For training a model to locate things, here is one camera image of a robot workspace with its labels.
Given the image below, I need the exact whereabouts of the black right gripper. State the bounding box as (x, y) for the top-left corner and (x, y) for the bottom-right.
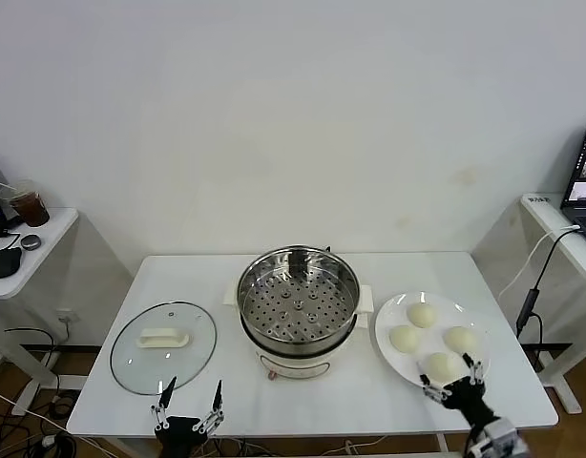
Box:
(418, 352), (497, 431)

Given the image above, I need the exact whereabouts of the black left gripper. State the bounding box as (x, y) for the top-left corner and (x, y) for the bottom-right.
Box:
(150, 375), (226, 458)

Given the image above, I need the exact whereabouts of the white steamed baozi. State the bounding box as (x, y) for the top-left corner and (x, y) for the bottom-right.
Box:
(388, 324), (421, 354)
(424, 351), (465, 385)
(406, 302), (437, 329)
(443, 325), (479, 355)

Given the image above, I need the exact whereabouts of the glass lid with white handle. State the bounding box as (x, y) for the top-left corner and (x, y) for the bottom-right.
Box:
(109, 300), (219, 396)

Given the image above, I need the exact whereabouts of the perforated steel steamer pot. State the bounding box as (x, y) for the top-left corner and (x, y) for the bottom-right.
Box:
(237, 244), (362, 345)

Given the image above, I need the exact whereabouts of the white round plate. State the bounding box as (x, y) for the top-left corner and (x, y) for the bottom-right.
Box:
(374, 291), (492, 393)

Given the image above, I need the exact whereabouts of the white side table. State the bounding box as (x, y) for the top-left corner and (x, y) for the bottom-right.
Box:
(471, 192), (586, 415)
(0, 205), (135, 415)

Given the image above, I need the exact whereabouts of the black computer mouse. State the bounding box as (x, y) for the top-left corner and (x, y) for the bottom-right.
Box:
(0, 246), (24, 280)

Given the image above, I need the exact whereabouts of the plastic cup of iced coffee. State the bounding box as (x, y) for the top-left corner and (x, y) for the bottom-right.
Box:
(9, 179), (52, 228)

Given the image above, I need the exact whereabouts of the black cable with adapter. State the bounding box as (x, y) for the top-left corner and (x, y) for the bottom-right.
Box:
(515, 227), (584, 371)

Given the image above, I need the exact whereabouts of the white laptop cable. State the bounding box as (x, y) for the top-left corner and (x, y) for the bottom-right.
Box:
(496, 225), (583, 302)

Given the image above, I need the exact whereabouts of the white floor cable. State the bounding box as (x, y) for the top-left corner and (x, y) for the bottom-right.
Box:
(0, 385), (103, 443)

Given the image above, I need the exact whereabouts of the black floor cable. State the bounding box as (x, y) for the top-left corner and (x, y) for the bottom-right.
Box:
(5, 326), (61, 397)

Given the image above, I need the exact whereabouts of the thin black looped cable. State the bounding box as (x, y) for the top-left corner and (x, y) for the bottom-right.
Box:
(0, 228), (23, 252)

